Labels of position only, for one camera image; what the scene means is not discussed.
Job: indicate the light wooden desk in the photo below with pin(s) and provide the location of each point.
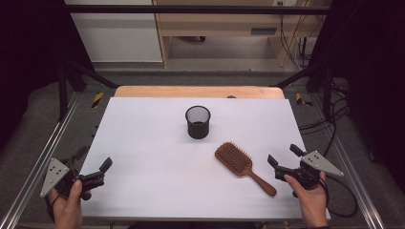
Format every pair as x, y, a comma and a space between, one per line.
219, 27

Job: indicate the black frame brace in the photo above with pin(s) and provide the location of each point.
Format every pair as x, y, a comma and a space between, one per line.
299, 75
92, 75

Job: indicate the yellow black tape strip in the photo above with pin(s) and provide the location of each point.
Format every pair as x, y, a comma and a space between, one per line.
97, 99
302, 100

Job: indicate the white cabinet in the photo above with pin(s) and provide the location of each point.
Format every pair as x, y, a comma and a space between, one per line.
117, 35

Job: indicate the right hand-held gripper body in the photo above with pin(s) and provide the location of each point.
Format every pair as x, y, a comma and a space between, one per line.
321, 163

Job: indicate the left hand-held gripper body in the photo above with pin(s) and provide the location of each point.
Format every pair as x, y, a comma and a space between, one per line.
54, 176

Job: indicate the person's left hand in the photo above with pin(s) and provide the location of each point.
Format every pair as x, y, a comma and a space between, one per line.
68, 208

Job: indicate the brown wooden hairbrush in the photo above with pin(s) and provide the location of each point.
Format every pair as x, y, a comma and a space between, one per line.
234, 157

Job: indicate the aluminium frame rail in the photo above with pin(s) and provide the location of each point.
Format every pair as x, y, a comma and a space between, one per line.
41, 159
353, 178

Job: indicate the person's right hand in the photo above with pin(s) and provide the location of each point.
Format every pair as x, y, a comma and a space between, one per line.
312, 203

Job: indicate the black mesh pen cup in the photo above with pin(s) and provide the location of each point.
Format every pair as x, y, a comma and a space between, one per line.
198, 130

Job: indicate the wooden table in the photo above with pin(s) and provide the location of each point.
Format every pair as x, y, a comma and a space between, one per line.
191, 91

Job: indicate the black frame crossbar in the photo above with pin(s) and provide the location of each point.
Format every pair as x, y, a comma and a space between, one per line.
191, 9

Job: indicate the black curtain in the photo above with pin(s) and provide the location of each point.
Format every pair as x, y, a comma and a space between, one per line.
372, 63
28, 47

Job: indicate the white table sheet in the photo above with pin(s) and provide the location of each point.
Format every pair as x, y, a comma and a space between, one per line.
153, 159

